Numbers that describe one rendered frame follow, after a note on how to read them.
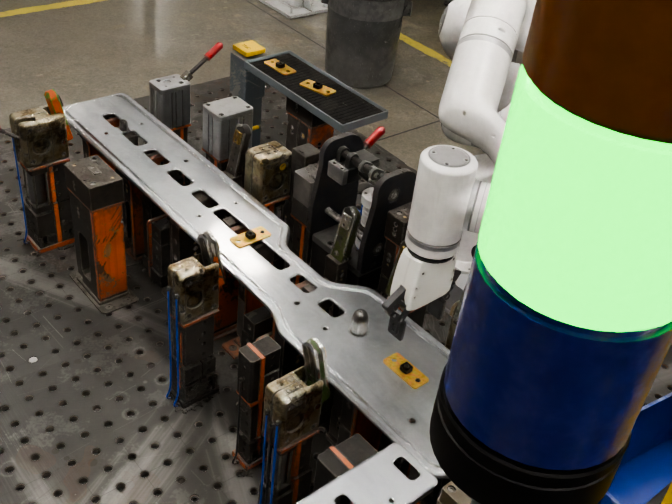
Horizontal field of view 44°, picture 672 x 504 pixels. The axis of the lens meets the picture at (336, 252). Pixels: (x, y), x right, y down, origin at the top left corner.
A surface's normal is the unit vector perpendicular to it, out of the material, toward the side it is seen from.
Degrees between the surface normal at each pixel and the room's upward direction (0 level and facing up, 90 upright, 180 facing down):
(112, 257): 90
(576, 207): 90
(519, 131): 90
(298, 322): 0
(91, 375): 0
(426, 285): 91
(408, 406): 0
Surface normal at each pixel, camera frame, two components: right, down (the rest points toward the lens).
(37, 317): 0.10, -0.79
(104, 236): 0.64, 0.51
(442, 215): -0.15, 0.58
